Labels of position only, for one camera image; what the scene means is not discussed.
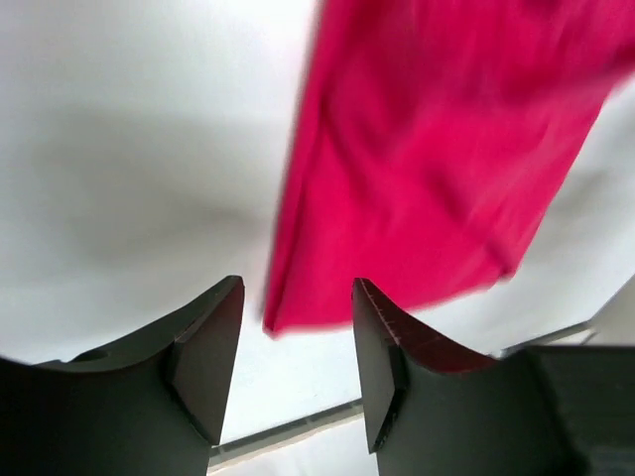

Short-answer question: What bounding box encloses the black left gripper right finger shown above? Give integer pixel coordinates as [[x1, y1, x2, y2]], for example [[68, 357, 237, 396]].
[[352, 279, 634, 475]]

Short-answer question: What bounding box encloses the magenta t shirt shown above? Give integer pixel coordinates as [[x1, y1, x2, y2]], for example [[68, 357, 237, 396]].
[[263, 1, 634, 335]]

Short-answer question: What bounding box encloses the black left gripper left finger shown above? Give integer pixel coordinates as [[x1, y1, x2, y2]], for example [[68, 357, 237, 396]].
[[1, 276, 244, 475]]

